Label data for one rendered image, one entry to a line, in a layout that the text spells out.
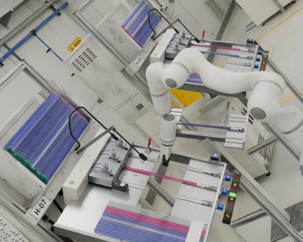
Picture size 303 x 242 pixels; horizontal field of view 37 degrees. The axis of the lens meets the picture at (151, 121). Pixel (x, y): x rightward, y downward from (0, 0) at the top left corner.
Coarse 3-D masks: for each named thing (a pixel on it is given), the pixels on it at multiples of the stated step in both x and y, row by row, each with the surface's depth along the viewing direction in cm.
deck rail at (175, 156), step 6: (138, 144) 261; (156, 150) 258; (174, 156) 257; (180, 156) 255; (186, 156) 254; (192, 156) 254; (180, 162) 258; (186, 162) 257; (210, 162) 251; (222, 162) 250
